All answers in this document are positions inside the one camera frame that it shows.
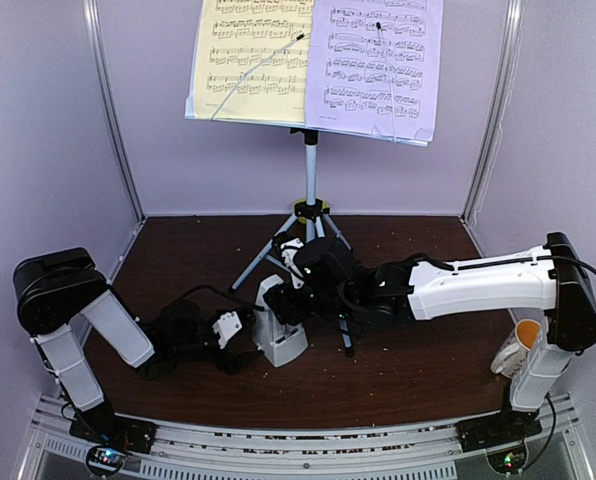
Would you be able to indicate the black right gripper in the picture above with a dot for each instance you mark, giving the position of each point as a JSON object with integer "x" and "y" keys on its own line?
{"x": 283, "y": 304}

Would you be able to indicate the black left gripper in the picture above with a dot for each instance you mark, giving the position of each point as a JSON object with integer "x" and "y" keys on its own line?
{"x": 233, "y": 363}

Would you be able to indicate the white metronome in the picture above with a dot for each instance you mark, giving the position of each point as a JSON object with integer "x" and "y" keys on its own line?
{"x": 280, "y": 344}

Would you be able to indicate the light blue folding music stand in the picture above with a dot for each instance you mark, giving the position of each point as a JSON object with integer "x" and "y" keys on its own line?
{"x": 323, "y": 226}

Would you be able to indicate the yellow sheet music page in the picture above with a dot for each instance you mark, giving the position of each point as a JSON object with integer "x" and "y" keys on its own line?
{"x": 250, "y": 62}

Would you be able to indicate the purple sheet music page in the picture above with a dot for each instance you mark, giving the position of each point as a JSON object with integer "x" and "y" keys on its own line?
{"x": 373, "y": 69}

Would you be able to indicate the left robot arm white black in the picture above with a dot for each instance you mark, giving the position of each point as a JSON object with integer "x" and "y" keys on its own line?
{"x": 54, "y": 289}

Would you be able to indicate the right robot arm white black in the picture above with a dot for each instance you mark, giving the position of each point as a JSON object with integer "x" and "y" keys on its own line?
{"x": 328, "y": 281}

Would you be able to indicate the green plastic bowl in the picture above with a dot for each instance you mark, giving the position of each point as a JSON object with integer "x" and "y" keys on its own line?
{"x": 305, "y": 211}

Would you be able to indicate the white mug orange inside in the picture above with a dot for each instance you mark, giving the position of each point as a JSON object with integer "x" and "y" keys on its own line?
{"x": 514, "y": 351}

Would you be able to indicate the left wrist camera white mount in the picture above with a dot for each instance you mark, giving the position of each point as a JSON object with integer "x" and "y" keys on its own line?
{"x": 226, "y": 327}

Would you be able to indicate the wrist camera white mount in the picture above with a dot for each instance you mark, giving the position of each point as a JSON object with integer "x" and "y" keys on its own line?
{"x": 287, "y": 247}
{"x": 226, "y": 327}

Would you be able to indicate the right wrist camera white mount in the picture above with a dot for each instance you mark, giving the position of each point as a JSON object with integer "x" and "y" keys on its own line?
{"x": 287, "y": 247}

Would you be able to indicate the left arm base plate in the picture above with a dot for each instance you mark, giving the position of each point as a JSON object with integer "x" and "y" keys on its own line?
{"x": 121, "y": 433}

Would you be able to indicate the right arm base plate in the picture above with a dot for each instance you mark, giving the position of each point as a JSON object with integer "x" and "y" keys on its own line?
{"x": 496, "y": 429}

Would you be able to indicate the right aluminium corner post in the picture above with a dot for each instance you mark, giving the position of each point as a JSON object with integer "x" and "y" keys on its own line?
{"x": 503, "y": 86}

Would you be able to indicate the aluminium corner post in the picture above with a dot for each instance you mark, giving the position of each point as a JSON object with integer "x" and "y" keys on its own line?
{"x": 95, "y": 36}
{"x": 503, "y": 86}

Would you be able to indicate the front aluminium frame rail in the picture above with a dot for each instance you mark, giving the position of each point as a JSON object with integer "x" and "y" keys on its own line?
{"x": 426, "y": 450}

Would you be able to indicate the left aluminium corner post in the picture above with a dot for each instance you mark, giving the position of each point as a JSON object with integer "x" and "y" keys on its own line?
{"x": 95, "y": 36}

